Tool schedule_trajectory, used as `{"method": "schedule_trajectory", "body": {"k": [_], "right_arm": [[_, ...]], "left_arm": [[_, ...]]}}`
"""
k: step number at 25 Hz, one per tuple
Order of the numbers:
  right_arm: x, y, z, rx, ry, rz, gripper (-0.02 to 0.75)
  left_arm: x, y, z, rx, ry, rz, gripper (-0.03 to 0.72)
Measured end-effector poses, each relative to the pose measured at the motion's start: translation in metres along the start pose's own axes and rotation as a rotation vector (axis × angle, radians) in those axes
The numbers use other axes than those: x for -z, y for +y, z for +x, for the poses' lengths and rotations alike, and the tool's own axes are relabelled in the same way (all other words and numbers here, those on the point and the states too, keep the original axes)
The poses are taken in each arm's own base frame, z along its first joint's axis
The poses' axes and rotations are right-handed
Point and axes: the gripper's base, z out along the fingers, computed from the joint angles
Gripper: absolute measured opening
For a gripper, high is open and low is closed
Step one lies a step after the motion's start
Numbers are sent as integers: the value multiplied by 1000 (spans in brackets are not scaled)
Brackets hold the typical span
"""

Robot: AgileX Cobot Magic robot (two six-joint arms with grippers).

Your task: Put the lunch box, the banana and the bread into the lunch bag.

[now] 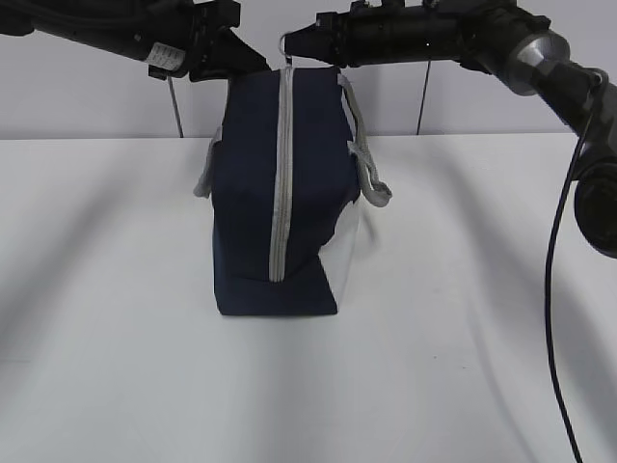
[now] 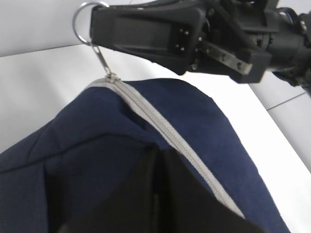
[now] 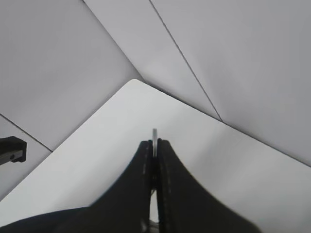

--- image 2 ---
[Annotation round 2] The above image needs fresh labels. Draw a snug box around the navy and white lunch bag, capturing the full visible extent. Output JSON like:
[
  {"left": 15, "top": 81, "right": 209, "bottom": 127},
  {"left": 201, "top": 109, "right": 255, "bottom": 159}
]
[{"left": 0, "top": 71, "right": 289, "bottom": 233}]

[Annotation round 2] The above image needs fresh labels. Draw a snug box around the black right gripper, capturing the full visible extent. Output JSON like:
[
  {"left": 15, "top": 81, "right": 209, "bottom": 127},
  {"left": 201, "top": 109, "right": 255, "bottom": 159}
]
[{"left": 189, "top": 0, "right": 304, "bottom": 84}]

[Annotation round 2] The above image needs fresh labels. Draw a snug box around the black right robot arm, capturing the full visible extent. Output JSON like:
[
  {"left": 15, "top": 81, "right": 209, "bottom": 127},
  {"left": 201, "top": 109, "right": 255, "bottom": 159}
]
[{"left": 90, "top": 0, "right": 311, "bottom": 91}]

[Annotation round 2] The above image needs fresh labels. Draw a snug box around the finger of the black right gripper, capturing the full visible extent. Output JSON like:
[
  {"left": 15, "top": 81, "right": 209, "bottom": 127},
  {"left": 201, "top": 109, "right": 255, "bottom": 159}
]
[
  {"left": 90, "top": 4, "right": 204, "bottom": 75},
  {"left": 107, "top": 0, "right": 219, "bottom": 10}
]

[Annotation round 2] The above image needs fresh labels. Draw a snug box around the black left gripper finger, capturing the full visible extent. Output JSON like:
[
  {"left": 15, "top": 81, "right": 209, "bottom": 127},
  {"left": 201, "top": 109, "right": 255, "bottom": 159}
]
[{"left": 46, "top": 148, "right": 261, "bottom": 233}]

